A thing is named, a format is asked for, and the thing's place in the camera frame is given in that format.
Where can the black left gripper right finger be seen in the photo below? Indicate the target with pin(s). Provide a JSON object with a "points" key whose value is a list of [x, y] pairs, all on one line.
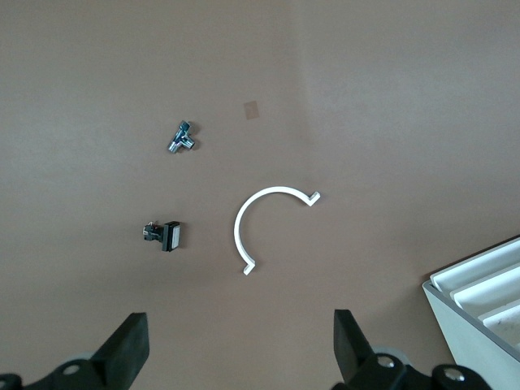
{"points": [[353, 353]]}

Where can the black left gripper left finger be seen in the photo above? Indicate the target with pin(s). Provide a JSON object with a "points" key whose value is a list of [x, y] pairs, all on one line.
{"points": [[122, 349]]}

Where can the white plastic drawer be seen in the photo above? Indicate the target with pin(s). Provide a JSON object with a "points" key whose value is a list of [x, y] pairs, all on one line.
{"points": [[508, 310], [495, 286], [512, 331], [479, 268]]}

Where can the black square white-faced push button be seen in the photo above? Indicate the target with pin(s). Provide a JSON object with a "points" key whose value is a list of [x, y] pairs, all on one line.
{"points": [[168, 235]]}

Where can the white curved plastic clip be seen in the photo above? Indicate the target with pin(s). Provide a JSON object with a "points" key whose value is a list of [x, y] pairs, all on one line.
{"points": [[239, 227]]}

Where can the chrome metal valve fitting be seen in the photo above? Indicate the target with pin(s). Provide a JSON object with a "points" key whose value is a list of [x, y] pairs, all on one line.
{"points": [[182, 138]]}

